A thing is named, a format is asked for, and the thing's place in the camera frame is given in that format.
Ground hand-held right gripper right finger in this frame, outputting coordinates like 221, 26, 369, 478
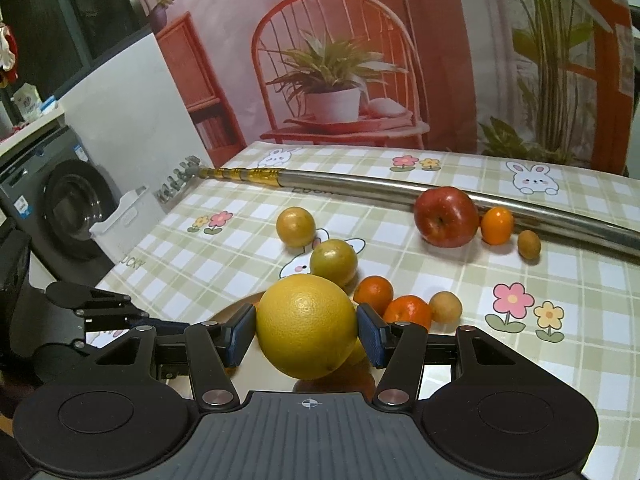
356, 303, 523, 408

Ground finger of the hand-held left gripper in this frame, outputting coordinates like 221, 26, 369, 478
82, 318, 189, 337
45, 282, 151, 322

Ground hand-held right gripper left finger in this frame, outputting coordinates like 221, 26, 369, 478
92, 304, 257, 413

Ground large yellow grapefruit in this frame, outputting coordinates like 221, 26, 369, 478
255, 274, 360, 381

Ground yellow-green orange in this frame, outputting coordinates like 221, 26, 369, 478
310, 239, 359, 288
276, 206, 317, 248

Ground brown longan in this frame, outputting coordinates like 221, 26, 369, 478
429, 291, 463, 324
517, 230, 542, 261

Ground orange tangerine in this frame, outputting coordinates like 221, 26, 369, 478
383, 295, 432, 332
353, 275, 395, 317

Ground white plastic basket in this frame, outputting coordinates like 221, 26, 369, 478
89, 185, 166, 261

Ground black box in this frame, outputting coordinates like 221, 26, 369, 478
0, 217, 33, 311

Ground grey washing machine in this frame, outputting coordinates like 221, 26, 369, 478
0, 125, 121, 273

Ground dark red apple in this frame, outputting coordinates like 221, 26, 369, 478
413, 186, 480, 249

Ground telescopic metal back scratcher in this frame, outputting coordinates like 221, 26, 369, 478
157, 155, 640, 261

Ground small orange kumquat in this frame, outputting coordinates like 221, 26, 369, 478
481, 207, 516, 246

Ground white detergent bag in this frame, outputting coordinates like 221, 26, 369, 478
12, 82, 43, 122

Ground checked bunny tablecloth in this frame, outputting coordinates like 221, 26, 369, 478
95, 140, 640, 480

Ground red white hanging ornament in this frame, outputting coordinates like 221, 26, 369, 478
0, 22, 21, 86

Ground printed room backdrop cloth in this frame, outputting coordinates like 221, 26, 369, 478
125, 0, 636, 178

